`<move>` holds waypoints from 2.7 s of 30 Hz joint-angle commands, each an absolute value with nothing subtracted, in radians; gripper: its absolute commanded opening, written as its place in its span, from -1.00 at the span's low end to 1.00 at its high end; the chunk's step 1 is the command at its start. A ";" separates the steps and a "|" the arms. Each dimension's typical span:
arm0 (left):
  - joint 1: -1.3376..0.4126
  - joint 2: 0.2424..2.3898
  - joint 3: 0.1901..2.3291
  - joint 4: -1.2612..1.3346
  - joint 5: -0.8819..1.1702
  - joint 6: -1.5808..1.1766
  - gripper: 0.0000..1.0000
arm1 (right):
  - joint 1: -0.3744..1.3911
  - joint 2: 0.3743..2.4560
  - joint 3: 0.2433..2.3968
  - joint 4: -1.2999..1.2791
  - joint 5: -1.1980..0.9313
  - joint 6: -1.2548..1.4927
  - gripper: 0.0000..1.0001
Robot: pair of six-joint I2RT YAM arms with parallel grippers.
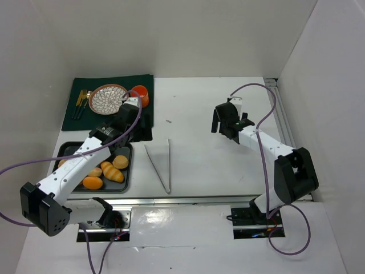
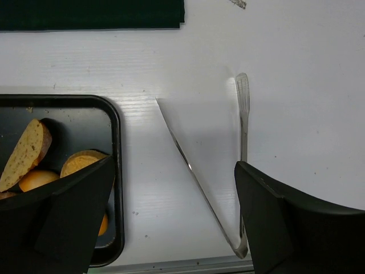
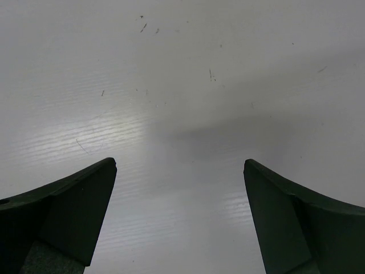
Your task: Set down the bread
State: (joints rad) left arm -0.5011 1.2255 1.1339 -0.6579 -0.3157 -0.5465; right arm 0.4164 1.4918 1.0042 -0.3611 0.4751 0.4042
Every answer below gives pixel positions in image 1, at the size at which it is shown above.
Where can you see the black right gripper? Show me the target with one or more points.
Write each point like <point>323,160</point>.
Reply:
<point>221,123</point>

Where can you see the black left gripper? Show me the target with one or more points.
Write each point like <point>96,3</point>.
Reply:
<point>144,129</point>

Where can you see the metal tongs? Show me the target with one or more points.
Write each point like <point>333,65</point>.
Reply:
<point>159,156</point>

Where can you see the speckled bread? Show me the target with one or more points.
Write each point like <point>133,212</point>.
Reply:
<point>61,162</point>

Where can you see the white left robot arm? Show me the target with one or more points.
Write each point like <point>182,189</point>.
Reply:
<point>46,204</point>

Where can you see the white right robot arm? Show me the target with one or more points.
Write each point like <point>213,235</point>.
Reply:
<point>294,172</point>

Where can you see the round tan bread roll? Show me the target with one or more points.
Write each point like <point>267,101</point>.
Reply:
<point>120,162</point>

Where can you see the striped golden bread loaf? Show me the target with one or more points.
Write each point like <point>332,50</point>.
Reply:
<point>111,173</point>

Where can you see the small pale bread bun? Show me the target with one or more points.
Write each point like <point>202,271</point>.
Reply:
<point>95,172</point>

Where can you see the orange oval bread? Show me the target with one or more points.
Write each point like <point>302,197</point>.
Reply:
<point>92,183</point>

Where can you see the floral patterned ceramic plate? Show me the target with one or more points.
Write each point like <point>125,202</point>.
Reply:
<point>107,99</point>

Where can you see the orange mug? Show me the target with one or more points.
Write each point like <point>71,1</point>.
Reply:
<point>142,91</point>

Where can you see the dark green cloth mat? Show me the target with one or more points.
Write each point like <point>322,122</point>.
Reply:
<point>89,120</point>

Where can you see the gold spoon green handle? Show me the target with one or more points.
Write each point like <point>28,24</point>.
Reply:
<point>84,104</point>

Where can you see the aluminium rail right side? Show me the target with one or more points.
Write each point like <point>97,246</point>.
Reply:
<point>281,119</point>

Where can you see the aluminium rail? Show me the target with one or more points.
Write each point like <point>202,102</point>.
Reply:
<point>178,200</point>
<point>281,119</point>

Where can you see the aluminium rail front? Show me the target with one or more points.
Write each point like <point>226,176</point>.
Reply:
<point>178,200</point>

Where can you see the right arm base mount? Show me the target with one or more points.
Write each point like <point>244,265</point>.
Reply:
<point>249,225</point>

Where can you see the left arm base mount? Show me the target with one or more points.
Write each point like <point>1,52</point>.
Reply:
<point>102,227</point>

